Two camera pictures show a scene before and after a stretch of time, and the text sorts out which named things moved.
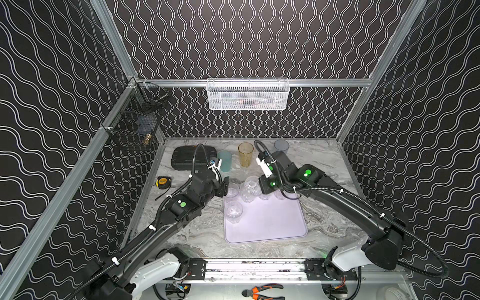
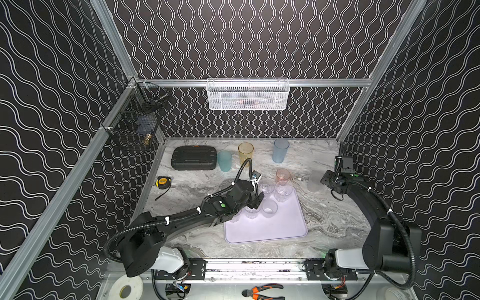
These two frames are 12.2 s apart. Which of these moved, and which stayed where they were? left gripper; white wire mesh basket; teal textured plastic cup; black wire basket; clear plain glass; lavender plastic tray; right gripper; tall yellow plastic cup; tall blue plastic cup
Moved: clear plain glass; right gripper; left gripper
Stayed: tall yellow plastic cup; black wire basket; tall blue plastic cup; teal textured plastic cup; lavender plastic tray; white wire mesh basket
